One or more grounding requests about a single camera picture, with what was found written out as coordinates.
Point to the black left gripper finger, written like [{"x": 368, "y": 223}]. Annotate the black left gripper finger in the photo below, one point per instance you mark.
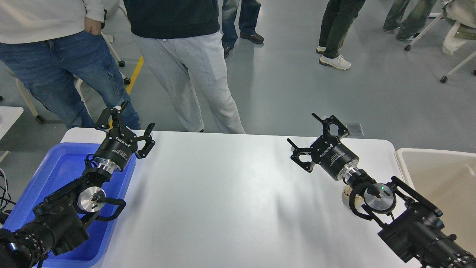
[
  {"x": 149, "y": 142},
  {"x": 111, "y": 118}
]

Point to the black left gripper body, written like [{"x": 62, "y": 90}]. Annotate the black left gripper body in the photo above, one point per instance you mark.
[{"x": 116, "y": 150}]

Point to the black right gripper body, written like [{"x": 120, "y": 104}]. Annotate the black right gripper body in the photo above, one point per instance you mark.
[{"x": 333, "y": 156}]

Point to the beige paper ball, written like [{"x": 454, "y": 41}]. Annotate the beige paper ball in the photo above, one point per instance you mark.
[{"x": 346, "y": 196}]

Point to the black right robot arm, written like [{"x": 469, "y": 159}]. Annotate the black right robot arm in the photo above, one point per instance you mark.
[{"x": 411, "y": 224}]

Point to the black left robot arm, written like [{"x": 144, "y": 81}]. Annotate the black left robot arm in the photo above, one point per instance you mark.
[{"x": 63, "y": 217}]

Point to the metal floor plate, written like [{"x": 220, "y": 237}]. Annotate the metal floor plate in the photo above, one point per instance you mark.
[{"x": 355, "y": 129}]

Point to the person in blue jeans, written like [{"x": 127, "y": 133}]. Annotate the person in blue jeans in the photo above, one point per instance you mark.
[{"x": 48, "y": 42}]

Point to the white side table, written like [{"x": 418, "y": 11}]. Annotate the white side table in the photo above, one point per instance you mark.
[{"x": 8, "y": 117}]

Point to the white chair behind people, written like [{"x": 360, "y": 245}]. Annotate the white chair behind people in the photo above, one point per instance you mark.
[{"x": 111, "y": 7}]

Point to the person in grey sweatpants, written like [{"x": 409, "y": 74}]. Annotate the person in grey sweatpants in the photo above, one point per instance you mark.
[{"x": 180, "y": 39}]

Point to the beige plastic bin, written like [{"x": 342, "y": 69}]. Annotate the beige plastic bin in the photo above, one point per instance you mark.
[{"x": 448, "y": 180}]

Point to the person in white sneakers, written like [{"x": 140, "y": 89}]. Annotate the person in white sneakers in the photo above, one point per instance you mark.
[{"x": 337, "y": 19}]

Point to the person in olive trousers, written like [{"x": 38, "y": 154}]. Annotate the person in olive trousers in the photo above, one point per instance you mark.
[{"x": 414, "y": 22}]

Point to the person in dark jeans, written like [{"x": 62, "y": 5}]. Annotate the person in dark jeans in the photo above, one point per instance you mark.
[{"x": 247, "y": 22}]

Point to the white rolling chair right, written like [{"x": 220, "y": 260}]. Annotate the white rolling chair right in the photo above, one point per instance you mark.
[{"x": 461, "y": 13}]

